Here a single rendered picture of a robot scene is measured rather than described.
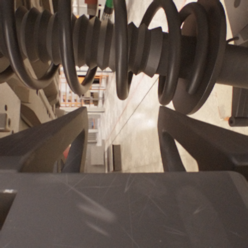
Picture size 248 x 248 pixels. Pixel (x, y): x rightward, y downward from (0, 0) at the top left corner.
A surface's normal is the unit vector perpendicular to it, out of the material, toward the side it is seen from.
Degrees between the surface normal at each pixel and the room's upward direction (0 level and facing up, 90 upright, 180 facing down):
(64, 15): 91
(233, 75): 82
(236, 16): 0
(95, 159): 90
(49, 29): 46
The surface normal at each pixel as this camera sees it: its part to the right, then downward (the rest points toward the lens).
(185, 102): -0.99, -0.11
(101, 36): -0.56, -0.04
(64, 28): 0.22, 0.18
